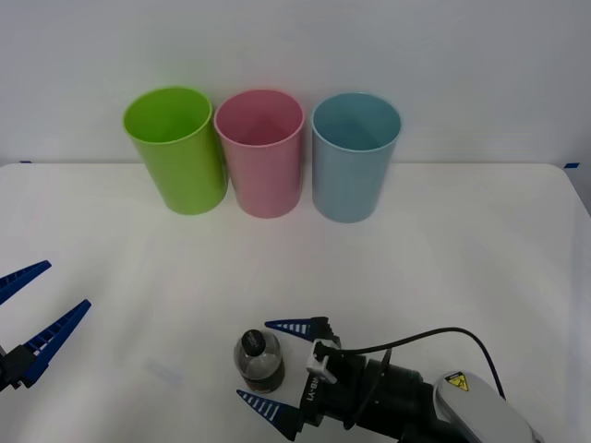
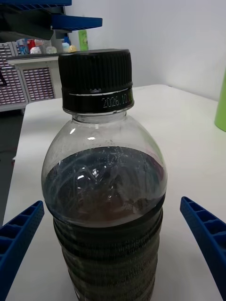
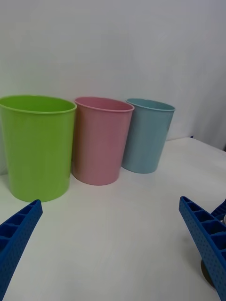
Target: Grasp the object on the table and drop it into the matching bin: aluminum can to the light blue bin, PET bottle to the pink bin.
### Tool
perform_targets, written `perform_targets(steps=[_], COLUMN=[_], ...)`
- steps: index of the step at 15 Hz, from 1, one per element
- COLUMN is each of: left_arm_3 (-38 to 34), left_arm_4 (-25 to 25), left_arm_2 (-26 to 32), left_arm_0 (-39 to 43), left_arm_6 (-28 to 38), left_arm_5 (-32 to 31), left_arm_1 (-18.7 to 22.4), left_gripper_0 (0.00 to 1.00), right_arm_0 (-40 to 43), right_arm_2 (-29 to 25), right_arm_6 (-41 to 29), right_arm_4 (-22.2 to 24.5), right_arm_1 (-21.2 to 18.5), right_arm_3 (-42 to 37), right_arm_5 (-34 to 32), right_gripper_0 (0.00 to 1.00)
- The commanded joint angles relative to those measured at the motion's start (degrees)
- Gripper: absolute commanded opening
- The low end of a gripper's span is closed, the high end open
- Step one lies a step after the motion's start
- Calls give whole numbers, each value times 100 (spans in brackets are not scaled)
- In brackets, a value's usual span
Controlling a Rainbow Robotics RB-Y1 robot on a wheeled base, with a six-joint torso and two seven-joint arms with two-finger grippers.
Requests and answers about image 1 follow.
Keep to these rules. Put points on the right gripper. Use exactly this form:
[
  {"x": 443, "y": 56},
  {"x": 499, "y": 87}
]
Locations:
[{"x": 346, "y": 392}]

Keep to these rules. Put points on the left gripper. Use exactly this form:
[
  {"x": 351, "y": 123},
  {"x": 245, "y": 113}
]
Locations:
[{"x": 4, "y": 374}]

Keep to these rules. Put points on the small dark drink plastic bottle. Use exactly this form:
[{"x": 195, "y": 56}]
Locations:
[{"x": 259, "y": 367}]

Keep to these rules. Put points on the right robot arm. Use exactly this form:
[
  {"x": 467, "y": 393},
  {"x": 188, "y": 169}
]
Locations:
[{"x": 415, "y": 392}]

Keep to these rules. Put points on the pink plastic bin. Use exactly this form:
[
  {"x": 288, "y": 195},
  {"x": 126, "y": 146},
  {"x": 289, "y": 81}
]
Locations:
[{"x": 268, "y": 180}]

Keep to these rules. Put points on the pale blue plastic bin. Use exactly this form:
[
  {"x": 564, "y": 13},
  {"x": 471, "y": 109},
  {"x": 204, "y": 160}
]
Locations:
[{"x": 346, "y": 184}]

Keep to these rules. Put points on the green plastic bin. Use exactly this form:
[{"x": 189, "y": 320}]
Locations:
[{"x": 184, "y": 171}]

